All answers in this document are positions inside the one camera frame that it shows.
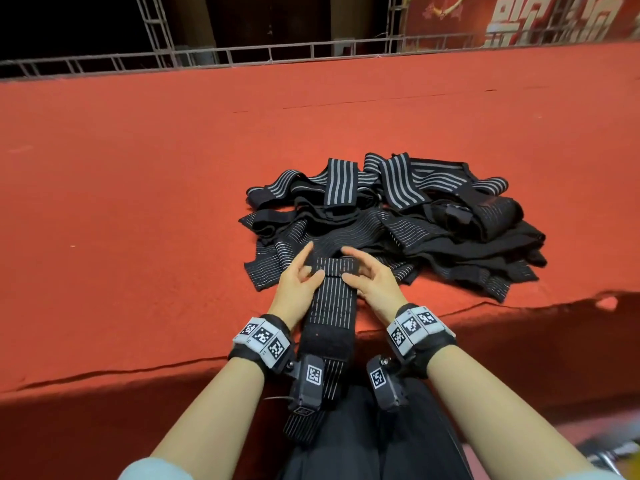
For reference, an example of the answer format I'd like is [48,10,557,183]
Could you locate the person's left hand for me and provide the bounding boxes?
[266,241,327,331]

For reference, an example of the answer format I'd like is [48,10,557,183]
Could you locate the person's right hand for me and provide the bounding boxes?
[341,245,409,326]

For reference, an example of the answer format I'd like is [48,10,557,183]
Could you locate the black striped strap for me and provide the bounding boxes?
[282,249,363,446]

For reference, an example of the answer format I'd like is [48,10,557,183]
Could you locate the pile of black straps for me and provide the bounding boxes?
[238,151,549,304]

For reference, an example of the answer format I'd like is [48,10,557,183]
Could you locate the person's left forearm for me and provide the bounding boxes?
[150,357,263,480]

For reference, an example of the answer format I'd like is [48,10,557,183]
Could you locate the person's right forearm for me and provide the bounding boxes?
[427,345,596,480]

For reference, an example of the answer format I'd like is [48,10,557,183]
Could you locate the black trousers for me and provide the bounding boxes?
[275,379,476,480]

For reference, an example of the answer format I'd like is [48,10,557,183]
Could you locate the light blue sleeve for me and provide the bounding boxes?
[118,457,196,480]

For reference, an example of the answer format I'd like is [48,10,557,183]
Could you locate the metal railing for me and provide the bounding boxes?
[0,29,640,81]

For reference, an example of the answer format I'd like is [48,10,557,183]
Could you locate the metal truss column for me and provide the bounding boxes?
[385,0,409,51]
[135,0,179,68]

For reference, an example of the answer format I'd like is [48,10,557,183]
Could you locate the grey metal stand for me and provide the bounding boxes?
[590,435,640,480]

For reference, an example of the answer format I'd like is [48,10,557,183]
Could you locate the red banner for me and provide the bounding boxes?
[400,0,640,48]

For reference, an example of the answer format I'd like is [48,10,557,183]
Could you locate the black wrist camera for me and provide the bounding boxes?
[365,355,409,414]
[288,353,327,416]

